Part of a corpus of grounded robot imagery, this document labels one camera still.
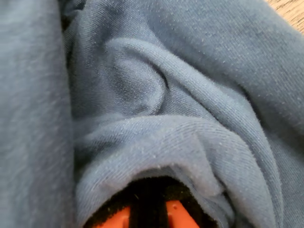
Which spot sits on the blue printed T-shirt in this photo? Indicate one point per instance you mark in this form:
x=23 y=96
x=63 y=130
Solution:
x=166 y=95

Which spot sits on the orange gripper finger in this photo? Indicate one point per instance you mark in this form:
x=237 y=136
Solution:
x=180 y=213
x=111 y=218

